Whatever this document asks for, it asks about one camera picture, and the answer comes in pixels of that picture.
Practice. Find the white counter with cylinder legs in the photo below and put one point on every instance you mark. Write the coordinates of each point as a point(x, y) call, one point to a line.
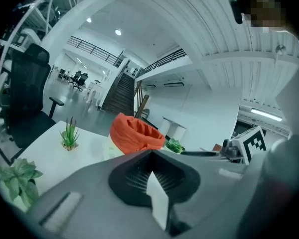
point(174, 128)

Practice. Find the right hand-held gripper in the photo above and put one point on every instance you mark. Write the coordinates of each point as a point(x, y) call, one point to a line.
point(254, 143)

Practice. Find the black hanging linear light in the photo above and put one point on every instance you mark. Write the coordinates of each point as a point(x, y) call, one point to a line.
point(174, 84)
point(150, 85)

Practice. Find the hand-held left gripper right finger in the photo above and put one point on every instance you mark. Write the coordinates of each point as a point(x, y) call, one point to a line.
point(214, 195)

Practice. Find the small grey-green succulent plant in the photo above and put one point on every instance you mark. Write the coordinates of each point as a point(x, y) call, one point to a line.
point(17, 178)

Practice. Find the white shelf rack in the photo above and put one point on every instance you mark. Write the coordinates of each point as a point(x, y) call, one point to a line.
point(35, 11)

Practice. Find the black head-worn camera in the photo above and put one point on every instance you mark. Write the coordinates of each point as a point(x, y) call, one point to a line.
point(236, 11)

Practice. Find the black mesh office chair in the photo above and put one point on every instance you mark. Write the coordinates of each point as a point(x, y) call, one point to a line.
point(27, 96)

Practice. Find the small spiky potted plant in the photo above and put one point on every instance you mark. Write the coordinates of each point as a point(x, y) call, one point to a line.
point(69, 136)

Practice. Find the dark wooden staircase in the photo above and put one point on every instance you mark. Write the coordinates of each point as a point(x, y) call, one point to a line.
point(120, 96)

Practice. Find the grey lounge chair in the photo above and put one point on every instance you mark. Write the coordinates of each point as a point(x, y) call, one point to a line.
point(145, 114)

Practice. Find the long ceiling tube light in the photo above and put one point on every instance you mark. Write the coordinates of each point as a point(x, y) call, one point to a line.
point(266, 114)

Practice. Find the distant black office chair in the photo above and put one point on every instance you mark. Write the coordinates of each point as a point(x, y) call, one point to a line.
point(82, 81)
point(76, 78)

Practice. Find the black balcony railing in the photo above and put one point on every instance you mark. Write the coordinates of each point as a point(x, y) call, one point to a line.
point(94, 50)

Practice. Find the round ceiling light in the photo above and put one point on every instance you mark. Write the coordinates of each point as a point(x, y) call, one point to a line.
point(89, 20)
point(117, 32)

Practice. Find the person's head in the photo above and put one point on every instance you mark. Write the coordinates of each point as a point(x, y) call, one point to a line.
point(264, 9)

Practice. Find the broad-leaf green potted plant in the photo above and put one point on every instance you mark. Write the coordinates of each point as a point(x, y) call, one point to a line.
point(175, 146)

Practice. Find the person's white printed shirt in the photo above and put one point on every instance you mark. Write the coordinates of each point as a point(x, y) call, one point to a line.
point(294, 108)

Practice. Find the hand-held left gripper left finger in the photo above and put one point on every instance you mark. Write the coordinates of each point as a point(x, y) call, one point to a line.
point(89, 195)

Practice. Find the black upper floor railing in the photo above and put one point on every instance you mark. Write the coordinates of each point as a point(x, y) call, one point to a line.
point(164, 60)

